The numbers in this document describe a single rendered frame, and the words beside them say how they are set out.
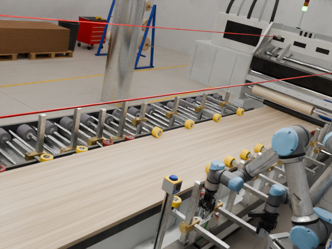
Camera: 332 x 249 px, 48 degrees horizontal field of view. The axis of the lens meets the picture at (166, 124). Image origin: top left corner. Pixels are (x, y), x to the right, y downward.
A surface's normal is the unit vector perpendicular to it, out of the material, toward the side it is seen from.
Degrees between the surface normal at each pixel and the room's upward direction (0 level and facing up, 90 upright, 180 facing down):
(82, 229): 0
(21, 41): 90
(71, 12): 90
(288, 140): 84
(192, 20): 90
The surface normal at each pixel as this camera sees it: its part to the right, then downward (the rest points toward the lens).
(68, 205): 0.20, -0.92
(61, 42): 0.81, 0.36
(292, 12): -0.56, 0.18
